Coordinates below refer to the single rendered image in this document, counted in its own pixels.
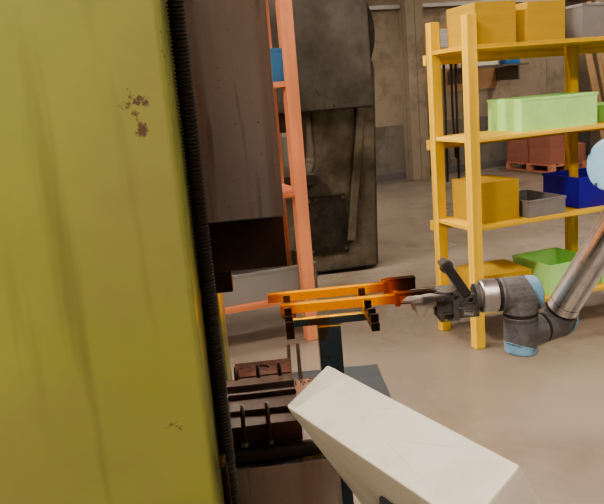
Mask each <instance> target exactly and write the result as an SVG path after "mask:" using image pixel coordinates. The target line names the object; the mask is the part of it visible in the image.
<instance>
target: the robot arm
mask: <svg viewBox="0 0 604 504"><path fill-rule="evenodd" d="M587 174H588V177H589V179H590V181H591V182H592V184H593V185H594V186H597V187H598V188H599V189H601V190H604V139H602V140H600V141H599V142H598V143H596V144H595V145H594V147H593V148H592V149H591V152H590V154H589V155H588V159H587ZM437 263H438V264H439V268H440V270H441V272H443V273H445V274H446V276H447V277H448V278H449V280H450V281H451V283H452V284H453V286H450V285H440V286H428V287H421V288H416V289H425V288H431V289H432V290H433V293H427V294H423V295H415V296H407V297H406V298H404V299H403V300H402V301H401V303H412V304H411V306H412V309H413V310H416V313H417V316H418V317H420V318H422V317H424V316H425V315H426V313H427V310H428V309H430V308H433V309H434V315H435V316H436V317H437V318H438V319H439V320H440V322H449V321H459V320H460V318H468V317H479V316H480V312H482V313H488V312H498V311H503V336H504V340H503V342H504V350H505V351H506V352H507V353H508V354H510V355H513V356H518V357H532V356H535V355H537V354H538V351H539V349H538V346H540V345H543V344H545V343H547V342H549V341H552V340H555V339H557V338H560V337H565V336H567V335H569V334H570V333H572V332H573V331H574V330H575V329H576V327H577V325H578V315H579V312H580V310H581V309H582V307H583V306H584V304H585V302H586V301H587V299H588V298H589V296H590V295H591V293H592V292H593V290H594V289H595V287H596V286H597V284H598V282H599V281H600V279H601V278H602V276H603V275H604V209H603V210H602V212H601V214H600V215H599V217H598V219H597V220H596V222H595V223H594V225H593V227H592V228H591V230H590V232H589V233H588V235H587V237H586V238H585V240H584V242H583V243H582V245H581V247H580V248H579V250H578V252H577V253H576V255H575V257H574V258H573V260H572V262H571V263H570V265H569V267H568V268H567V270H566V271H565V273H564V275H563V276H562V278H561V280H560V281H559V283H558V285H557V286H556V288H555V290H554V291H553V293H552V295H551V296H550V297H549V298H548V300H547V301H546V303H545V302H544V301H545V293H544V289H543V286H542V283H541V281H540V280H539V278H538V277H537V276H535V275H521V276H512V277H502V278H489V279H479V280H478V281H477V282H476V283H474V284H471V286H470V290H469V288H468V287H467V286H466V284H465V283H464V281H463V280H462V279H461V277H460V276H459V274H458V273H457V272H456V270H455V269H454V266H453V263H452V262H451V261H450V260H447V259H446V258H445V257H442V258H441V259H440V260H438V261H437ZM544 304H545V305H544ZM542 307H543V308H542ZM538 308H542V309H541V310H539V311H538ZM447 319H448V320H447ZM450 319H451V320H450Z"/></svg>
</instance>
